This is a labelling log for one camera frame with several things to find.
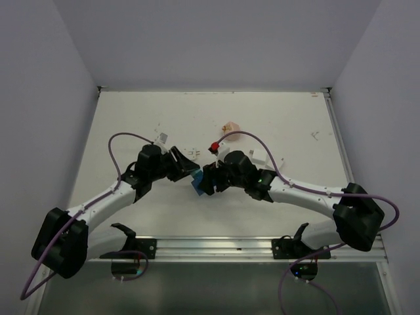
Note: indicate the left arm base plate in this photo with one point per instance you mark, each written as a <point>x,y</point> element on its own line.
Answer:
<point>147,246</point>

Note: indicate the blue cube socket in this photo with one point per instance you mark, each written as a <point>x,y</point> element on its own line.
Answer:
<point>203,184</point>

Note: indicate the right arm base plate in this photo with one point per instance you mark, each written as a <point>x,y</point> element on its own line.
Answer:
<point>287,248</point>

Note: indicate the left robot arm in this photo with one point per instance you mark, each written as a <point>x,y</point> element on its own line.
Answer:
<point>62,242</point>

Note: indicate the teal plug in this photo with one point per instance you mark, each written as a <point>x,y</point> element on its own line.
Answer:
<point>195,173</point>

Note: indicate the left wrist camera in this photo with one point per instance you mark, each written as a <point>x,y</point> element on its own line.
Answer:
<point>161,140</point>

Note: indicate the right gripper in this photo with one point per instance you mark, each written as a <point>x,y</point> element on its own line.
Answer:
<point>211,174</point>

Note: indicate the white USB charger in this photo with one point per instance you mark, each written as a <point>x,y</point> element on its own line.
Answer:
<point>270,166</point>

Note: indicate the white plug adapter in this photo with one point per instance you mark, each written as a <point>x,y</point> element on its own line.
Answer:
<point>192,153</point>

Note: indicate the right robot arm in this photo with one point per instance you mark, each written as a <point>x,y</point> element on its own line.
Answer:
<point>352,217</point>

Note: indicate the beige cube socket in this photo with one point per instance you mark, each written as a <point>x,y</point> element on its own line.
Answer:
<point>230,131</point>

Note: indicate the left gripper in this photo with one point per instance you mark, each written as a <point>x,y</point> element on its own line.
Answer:
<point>181,165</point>

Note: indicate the aluminium mounting rail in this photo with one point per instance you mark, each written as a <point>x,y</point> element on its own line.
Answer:
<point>190,249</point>

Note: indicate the long white charger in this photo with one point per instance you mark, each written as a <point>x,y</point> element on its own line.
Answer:
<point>258,156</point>

